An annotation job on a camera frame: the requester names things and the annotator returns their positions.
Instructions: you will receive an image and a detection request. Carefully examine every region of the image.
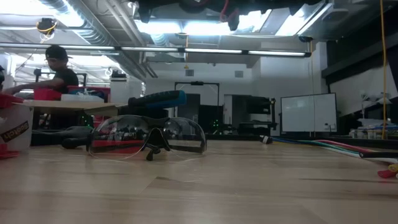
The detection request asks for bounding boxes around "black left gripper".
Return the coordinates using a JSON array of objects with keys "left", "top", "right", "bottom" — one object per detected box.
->
[{"left": 136, "top": 0, "right": 205, "bottom": 23}]

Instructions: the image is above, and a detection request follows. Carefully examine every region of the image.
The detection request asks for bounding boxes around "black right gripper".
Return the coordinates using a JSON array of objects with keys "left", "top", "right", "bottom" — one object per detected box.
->
[{"left": 205, "top": 0, "right": 312, "bottom": 32}]

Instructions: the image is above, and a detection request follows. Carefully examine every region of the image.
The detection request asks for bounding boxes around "long ceiling light fixture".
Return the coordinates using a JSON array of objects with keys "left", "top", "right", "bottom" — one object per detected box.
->
[{"left": 0, "top": 42, "right": 312, "bottom": 58}]

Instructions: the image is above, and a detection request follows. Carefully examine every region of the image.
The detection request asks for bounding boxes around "black shelf cart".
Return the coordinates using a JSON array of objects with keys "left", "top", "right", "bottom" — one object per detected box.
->
[{"left": 238, "top": 96, "right": 279, "bottom": 135}]

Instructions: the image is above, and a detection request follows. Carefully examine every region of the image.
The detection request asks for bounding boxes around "white storage container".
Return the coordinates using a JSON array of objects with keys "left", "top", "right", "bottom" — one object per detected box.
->
[{"left": 109, "top": 77, "right": 131, "bottom": 105}]

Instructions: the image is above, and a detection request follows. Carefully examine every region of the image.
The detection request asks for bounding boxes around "white board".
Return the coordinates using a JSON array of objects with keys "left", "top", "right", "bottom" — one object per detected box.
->
[{"left": 280, "top": 92, "right": 338, "bottom": 134}]

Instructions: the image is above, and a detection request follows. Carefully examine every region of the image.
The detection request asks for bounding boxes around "person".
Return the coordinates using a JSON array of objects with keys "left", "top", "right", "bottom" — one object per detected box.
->
[{"left": 0, "top": 45, "right": 79, "bottom": 96}]

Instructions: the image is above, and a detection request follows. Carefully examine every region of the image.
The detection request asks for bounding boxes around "red black bit holder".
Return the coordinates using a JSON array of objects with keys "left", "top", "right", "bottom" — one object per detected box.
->
[{"left": 91, "top": 139, "right": 146, "bottom": 154}]

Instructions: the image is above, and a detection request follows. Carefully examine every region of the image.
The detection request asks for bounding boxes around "small red bin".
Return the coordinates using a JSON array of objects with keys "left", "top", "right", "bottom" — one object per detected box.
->
[{"left": 33, "top": 88, "right": 63, "bottom": 101}]

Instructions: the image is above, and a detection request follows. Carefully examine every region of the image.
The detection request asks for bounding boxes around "grey black work glove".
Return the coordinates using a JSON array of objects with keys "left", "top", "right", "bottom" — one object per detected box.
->
[{"left": 30, "top": 126, "right": 94, "bottom": 149}]

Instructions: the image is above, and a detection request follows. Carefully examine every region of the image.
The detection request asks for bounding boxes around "red tape dispenser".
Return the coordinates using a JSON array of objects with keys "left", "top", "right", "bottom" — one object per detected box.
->
[{"left": 0, "top": 92, "right": 34, "bottom": 160}]

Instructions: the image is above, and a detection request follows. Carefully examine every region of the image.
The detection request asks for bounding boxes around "black background rig frame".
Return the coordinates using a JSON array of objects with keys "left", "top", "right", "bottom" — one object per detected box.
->
[{"left": 174, "top": 81, "right": 220, "bottom": 138}]

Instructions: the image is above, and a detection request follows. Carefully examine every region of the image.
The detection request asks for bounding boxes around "blue black handled screwdriver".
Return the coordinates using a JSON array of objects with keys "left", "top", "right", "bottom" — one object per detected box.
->
[{"left": 127, "top": 90, "right": 187, "bottom": 110}]

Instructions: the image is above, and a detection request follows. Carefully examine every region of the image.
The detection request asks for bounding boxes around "black cable tie loop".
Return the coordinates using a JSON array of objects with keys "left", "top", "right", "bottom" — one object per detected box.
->
[{"left": 86, "top": 114, "right": 208, "bottom": 162}]

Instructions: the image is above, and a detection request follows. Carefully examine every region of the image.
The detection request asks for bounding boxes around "black yellow cable reel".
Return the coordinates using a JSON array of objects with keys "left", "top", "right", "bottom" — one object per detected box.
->
[{"left": 35, "top": 17, "right": 58, "bottom": 43}]

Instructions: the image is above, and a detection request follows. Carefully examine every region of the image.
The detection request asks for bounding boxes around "multicolour wire bundle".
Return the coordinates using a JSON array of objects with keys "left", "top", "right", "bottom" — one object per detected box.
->
[{"left": 259, "top": 135, "right": 398, "bottom": 180}]

